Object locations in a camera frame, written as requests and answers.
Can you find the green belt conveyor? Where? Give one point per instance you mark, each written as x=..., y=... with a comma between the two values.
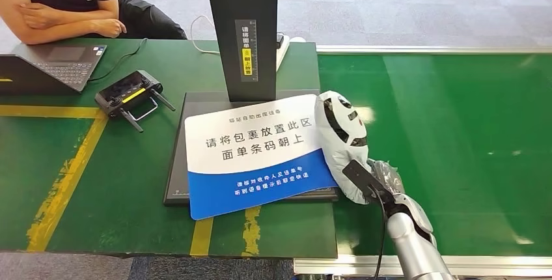
x=496, y=140

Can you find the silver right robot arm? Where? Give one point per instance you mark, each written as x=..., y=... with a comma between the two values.
x=414, y=248

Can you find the white power strip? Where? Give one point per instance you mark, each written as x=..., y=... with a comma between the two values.
x=282, y=51

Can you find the person's left hand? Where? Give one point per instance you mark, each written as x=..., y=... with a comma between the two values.
x=36, y=15

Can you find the person's right forearm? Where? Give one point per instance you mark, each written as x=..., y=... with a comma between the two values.
x=56, y=33

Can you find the grey plastic mailer package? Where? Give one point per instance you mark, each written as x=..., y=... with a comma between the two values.
x=340, y=131

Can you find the black remote controller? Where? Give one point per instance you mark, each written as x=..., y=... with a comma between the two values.
x=127, y=93

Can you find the black weighing device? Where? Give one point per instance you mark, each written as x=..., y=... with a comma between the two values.
x=243, y=6

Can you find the yellow and black column label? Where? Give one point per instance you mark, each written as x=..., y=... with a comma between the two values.
x=246, y=49

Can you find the dark grey laptop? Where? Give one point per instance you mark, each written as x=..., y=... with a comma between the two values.
x=60, y=64

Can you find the person's left forearm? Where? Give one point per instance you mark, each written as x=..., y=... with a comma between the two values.
x=86, y=10

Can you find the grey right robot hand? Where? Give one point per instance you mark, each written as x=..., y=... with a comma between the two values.
x=366, y=181

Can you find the white and blue placard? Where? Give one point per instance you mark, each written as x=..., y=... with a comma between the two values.
x=254, y=148

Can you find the person's right hand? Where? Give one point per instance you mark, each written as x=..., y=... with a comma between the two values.
x=108, y=28

